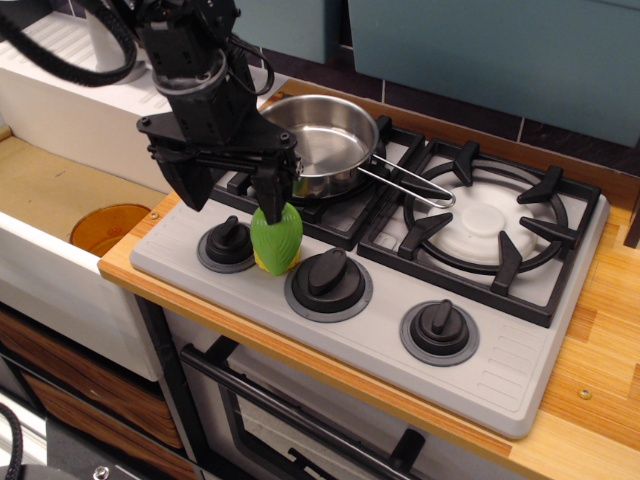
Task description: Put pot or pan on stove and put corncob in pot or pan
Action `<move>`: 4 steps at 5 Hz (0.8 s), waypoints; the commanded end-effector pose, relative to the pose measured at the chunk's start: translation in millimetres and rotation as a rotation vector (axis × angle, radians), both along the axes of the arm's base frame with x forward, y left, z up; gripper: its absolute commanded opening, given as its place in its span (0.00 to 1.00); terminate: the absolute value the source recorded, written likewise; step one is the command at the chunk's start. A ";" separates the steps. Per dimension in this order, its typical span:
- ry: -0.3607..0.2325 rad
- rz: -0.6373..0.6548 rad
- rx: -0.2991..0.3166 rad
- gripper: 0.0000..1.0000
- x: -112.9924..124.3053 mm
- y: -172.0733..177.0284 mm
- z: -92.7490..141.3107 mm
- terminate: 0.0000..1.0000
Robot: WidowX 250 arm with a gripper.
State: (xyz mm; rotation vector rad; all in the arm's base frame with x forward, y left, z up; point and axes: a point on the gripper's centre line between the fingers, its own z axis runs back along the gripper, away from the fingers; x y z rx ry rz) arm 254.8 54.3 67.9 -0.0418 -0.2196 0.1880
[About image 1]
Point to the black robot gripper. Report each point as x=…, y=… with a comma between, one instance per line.
x=214, y=124

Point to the green toy corncob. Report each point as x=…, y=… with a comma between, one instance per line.
x=277, y=246

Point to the stainless steel pan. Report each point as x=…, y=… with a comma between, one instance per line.
x=336, y=143

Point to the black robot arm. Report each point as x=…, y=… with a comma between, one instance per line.
x=199, y=65

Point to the black left stove knob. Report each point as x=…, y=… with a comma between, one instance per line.
x=226, y=248

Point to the black stove knob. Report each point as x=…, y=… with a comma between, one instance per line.
x=329, y=288
x=439, y=333
x=226, y=248

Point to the black middle stove knob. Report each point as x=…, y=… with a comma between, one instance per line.
x=329, y=288

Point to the grey toy stove top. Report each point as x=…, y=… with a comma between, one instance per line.
x=499, y=387

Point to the black right stove knob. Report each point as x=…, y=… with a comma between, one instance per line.
x=439, y=333

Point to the black left burner grate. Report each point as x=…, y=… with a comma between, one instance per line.
x=340, y=221

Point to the black burner grate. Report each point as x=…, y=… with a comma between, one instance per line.
x=340, y=221
x=511, y=237

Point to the orange plastic drain disc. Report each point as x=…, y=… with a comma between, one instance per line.
x=102, y=229

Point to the white toy sink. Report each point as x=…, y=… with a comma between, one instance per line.
x=67, y=151

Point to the grey toy faucet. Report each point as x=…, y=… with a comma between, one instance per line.
x=109, y=54

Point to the toy oven door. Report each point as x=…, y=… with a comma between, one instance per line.
x=279, y=423

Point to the wooden drawer fronts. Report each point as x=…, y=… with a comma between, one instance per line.
x=121, y=410

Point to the black right burner grate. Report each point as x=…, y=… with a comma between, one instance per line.
x=511, y=237

